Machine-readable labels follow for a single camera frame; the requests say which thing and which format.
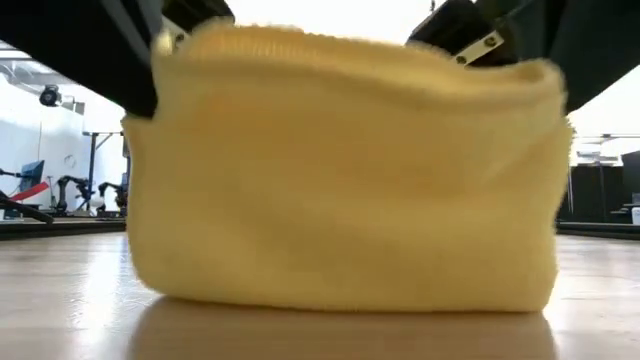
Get yellow microfiber towel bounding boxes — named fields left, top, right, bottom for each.
left=122, top=19, right=574, bottom=314

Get black ceiling spotlight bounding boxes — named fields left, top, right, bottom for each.
left=38, top=84, right=61, bottom=108

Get blue background monitor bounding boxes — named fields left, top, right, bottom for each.
left=19, top=159, right=45, bottom=194

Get black partition panels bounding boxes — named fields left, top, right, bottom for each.
left=558, top=149, right=640, bottom=225

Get red slanted bar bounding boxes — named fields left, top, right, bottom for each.
left=9, top=180, right=51, bottom=203

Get tall black gantry frame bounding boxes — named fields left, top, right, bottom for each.
left=82, top=131, right=126, bottom=216

